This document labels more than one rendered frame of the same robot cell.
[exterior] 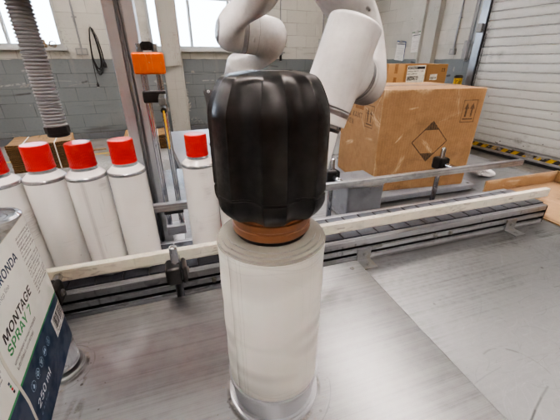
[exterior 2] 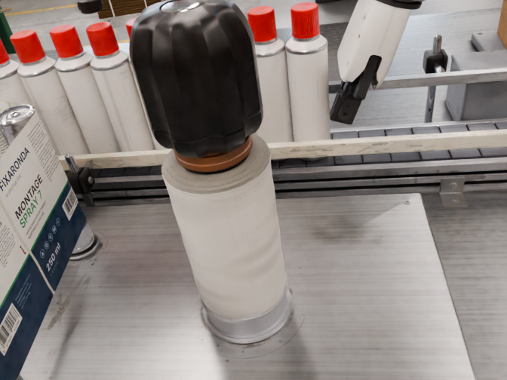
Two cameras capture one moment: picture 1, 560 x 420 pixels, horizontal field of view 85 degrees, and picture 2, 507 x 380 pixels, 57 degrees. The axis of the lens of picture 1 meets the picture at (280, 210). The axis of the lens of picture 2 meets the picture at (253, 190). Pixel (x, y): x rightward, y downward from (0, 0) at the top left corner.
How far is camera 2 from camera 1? 0.19 m
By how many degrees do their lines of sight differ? 27
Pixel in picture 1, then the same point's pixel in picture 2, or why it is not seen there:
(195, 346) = not seen: hidden behind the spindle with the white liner
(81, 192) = (103, 81)
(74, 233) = (102, 121)
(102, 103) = not seen: outside the picture
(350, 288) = (388, 228)
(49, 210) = (78, 97)
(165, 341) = (166, 243)
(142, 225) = not seen: hidden behind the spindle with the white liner
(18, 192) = (53, 78)
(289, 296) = (214, 222)
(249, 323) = (188, 240)
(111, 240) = (135, 132)
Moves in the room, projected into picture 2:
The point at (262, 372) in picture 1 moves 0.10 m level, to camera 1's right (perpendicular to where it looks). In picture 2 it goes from (209, 286) to (321, 317)
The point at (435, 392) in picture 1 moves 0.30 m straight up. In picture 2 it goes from (416, 361) to (472, 7)
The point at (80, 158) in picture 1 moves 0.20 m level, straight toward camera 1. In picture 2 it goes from (100, 44) to (84, 120)
